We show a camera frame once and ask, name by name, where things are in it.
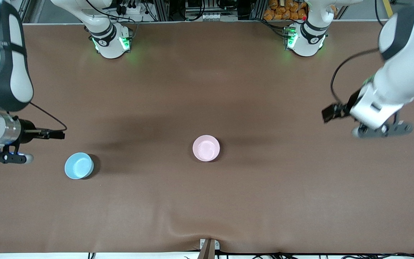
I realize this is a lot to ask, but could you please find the silver metal mount bracket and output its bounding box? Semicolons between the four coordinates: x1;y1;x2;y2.
199;238;220;250

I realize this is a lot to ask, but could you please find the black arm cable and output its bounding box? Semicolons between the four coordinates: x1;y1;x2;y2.
330;0;385;106
29;102;68;132

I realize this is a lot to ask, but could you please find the light blue bowl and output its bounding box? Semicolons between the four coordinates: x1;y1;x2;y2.
64;152;94;180

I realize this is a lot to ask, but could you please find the aluminium frame post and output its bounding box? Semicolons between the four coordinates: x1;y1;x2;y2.
251;0;266;21
154;0;170;21

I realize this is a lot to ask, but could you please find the brown table cover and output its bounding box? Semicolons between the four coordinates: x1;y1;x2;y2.
0;20;414;254

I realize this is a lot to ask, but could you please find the orange snack bag pile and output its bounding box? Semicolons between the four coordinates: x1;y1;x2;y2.
263;0;308;21

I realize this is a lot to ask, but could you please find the light pink bowl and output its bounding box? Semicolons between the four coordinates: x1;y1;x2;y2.
193;135;220;162

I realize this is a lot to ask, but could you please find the brown camera mount bar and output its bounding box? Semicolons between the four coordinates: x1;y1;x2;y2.
197;239;216;259

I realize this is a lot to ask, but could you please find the white power strip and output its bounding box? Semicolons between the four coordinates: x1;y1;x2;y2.
115;0;146;15

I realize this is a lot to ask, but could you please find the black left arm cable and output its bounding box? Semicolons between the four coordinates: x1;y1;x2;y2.
330;0;385;106

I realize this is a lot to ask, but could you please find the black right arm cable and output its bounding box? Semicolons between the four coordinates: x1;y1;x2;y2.
29;102;68;132

